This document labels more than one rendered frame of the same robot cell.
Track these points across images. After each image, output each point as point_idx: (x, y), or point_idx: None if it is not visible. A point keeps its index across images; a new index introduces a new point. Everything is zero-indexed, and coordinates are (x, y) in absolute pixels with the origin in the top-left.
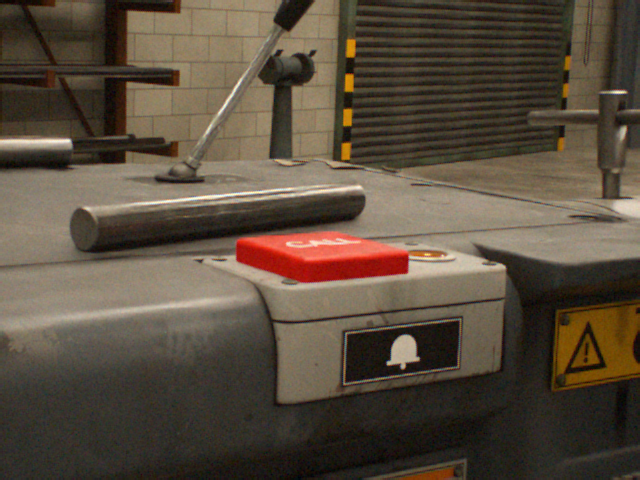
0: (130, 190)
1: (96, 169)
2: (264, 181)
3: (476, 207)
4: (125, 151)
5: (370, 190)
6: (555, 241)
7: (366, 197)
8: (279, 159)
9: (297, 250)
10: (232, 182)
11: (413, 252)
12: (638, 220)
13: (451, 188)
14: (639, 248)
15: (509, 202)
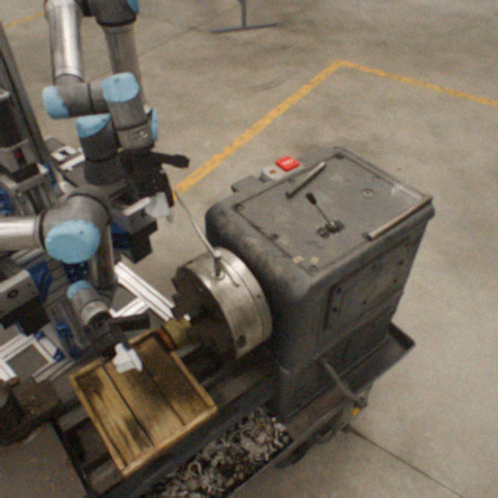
0: (337, 212)
1: (358, 236)
2: (313, 231)
3: (262, 212)
4: None
5: (286, 226)
6: (250, 187)
7: (286, 217)
8: (319, 270)
9: (290, 158)
10: (320, 228)
11: (274, 170)
12: (230, 206)
13: (266, 233)
14: (236, 185)
15: (254, 219)
